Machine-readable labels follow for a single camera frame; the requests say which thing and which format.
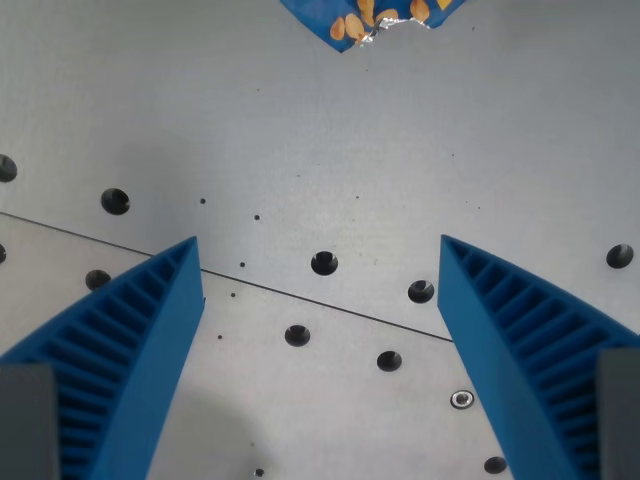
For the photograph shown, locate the blue snack bag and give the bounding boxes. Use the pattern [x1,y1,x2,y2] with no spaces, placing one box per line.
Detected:
[279,0,467,55]

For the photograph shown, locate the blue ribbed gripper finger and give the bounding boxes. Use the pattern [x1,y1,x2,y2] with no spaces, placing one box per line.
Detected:
[437,233,640,480]
[0,235,207,480]

